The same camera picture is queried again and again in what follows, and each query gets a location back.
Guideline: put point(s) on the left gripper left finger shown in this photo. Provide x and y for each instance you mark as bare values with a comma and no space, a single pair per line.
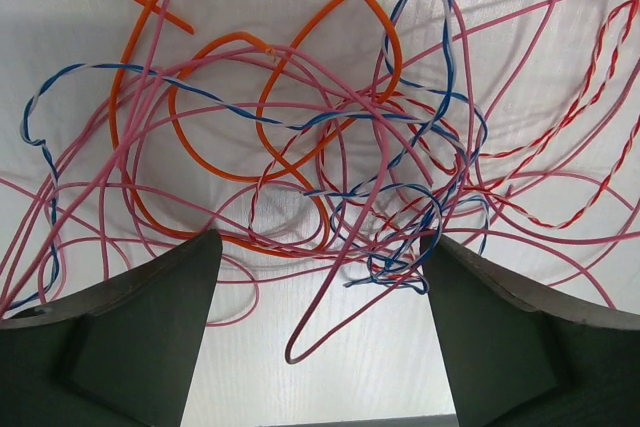
119,353

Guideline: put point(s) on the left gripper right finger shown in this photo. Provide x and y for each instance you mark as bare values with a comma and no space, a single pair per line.
519,353

